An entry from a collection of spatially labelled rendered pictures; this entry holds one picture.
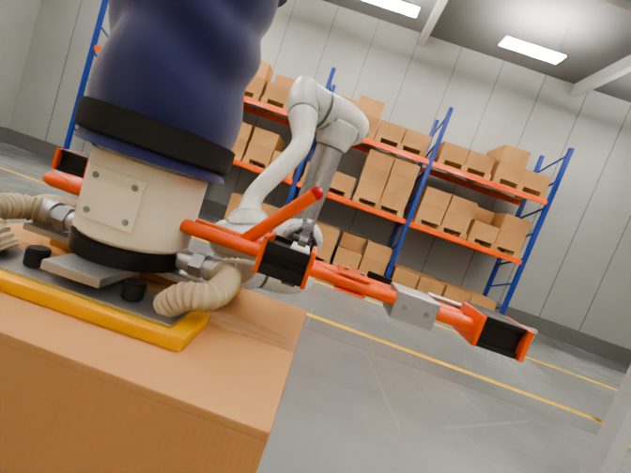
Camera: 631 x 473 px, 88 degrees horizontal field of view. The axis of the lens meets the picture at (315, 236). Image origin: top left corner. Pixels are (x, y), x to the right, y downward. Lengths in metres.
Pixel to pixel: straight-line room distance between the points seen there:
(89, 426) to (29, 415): 0.07
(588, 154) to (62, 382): 10.93
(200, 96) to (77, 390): 0.37
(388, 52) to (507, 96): 3.22
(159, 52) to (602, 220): 10.99
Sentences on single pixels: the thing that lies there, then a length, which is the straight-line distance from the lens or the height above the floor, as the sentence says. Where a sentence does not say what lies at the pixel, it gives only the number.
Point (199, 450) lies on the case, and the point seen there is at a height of 1.03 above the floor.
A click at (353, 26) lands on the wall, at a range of 10.02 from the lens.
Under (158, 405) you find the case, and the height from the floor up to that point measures 1.06.
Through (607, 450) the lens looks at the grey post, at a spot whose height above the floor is 0.35.
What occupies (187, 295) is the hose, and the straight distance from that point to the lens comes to 0.46.
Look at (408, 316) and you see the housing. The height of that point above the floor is 1.18.
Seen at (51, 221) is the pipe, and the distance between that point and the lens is 0.68.
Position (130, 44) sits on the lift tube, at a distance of 0.53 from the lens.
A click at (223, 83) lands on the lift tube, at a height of 1.42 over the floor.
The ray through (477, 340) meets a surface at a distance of 0.58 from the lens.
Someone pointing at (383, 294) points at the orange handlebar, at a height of 1.20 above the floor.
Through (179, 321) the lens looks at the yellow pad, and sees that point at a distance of 0.50.
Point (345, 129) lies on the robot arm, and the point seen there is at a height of 1.58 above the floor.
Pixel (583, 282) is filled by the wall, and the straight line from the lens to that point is 11.12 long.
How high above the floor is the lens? 1.30
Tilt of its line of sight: 6 degrees down
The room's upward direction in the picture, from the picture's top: 19 degrees clockwise
